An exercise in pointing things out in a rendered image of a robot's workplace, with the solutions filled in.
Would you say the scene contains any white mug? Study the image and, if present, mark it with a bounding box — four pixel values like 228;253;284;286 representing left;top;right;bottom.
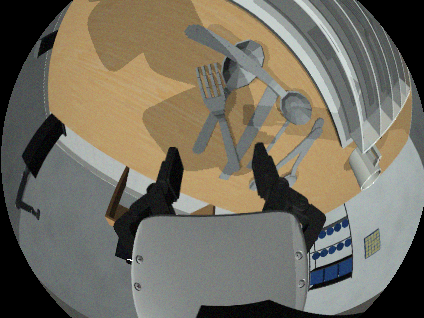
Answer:
349;144;382;190

